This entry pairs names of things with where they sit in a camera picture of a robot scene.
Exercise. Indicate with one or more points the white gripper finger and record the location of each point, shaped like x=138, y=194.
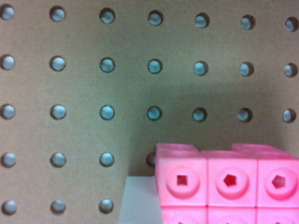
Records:
x=140, y=201

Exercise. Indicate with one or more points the pink block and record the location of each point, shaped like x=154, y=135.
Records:
x=248, y=184

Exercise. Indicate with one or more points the brown pegboard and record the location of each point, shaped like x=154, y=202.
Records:
x=97, y=84

